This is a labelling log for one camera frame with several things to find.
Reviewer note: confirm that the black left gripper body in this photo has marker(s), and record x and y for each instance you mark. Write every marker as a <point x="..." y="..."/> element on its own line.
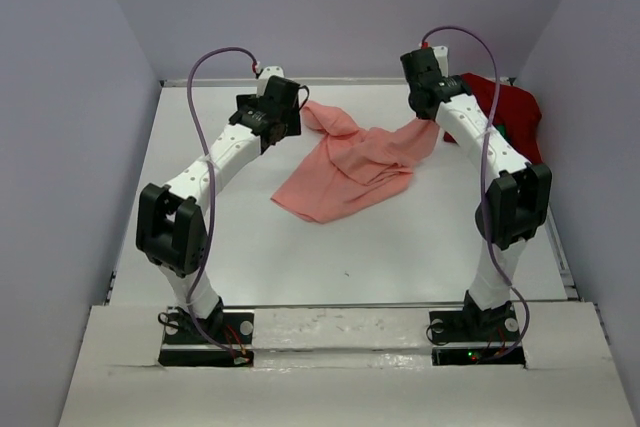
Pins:
<point x="291" y="124"/>

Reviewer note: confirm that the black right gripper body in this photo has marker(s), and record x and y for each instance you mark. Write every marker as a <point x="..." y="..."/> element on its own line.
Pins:
<point x="412" y="104"/>

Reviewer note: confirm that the pink t shirt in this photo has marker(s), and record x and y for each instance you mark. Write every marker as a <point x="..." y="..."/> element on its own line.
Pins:
<point x="352" y="168"/>

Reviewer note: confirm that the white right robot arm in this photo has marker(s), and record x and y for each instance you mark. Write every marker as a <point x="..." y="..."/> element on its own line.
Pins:
<point x="514" y="198"/>

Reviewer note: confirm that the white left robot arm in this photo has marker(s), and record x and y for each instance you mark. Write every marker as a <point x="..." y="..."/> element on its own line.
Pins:
<point x="170" y="224"/>

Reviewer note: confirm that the green t shirt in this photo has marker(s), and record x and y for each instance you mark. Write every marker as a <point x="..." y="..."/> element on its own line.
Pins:
<point x="502" y="130"/>

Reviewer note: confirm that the red t shirt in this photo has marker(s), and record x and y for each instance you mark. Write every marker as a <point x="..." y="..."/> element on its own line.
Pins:
<point x="516" y="109"/>

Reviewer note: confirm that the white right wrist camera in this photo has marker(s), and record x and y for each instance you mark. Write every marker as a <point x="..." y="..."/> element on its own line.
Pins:
<point x="440" y="58"/>

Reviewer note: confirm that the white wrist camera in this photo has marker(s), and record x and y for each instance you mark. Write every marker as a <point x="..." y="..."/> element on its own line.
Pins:
<point x="265" y="75"/>
<point x="440" y="58"/>

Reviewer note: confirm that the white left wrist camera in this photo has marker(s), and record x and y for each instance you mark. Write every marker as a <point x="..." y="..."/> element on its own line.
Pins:
<point x="265" y="75"/>

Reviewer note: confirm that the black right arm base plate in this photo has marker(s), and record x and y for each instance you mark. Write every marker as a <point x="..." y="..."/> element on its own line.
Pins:
<point x="455" y="343"/>

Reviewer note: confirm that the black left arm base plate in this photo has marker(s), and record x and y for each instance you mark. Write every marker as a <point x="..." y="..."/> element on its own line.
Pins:
<point x="183" y="345"/>

